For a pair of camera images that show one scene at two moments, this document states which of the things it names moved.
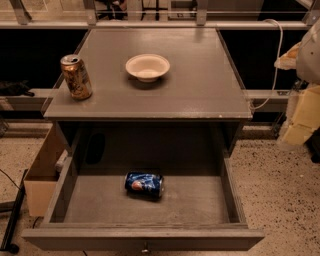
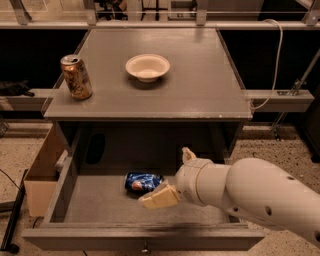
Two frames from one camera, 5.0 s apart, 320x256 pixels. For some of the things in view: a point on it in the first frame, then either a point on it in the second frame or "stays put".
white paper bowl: [147, 67] stays put
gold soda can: [76, 77] stays put
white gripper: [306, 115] → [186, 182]
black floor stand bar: [7, 244] stays put
